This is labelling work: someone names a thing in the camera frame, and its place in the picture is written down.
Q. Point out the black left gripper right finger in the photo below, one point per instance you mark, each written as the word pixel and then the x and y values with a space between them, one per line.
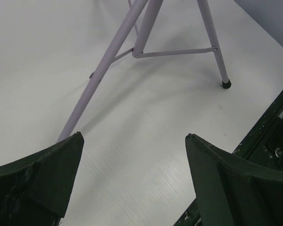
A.
pixel 232 191

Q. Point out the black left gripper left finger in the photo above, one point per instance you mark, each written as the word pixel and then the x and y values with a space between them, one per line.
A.
pixel 36 190

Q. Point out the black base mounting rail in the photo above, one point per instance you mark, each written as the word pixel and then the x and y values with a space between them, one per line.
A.
pixel 263 145

